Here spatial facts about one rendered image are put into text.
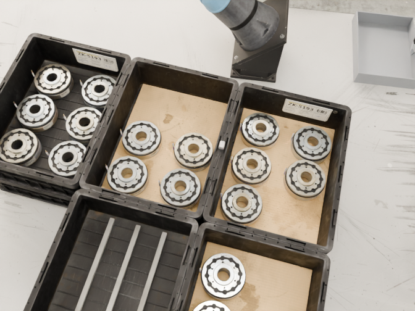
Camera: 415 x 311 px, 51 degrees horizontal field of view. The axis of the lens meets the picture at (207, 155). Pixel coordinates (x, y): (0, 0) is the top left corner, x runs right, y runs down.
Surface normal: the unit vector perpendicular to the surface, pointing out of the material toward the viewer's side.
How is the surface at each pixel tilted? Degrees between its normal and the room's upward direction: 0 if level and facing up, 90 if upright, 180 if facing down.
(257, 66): 90
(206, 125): 0
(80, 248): 0
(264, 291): 0
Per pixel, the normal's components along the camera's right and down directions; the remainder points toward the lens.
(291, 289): 0.03, -0.44
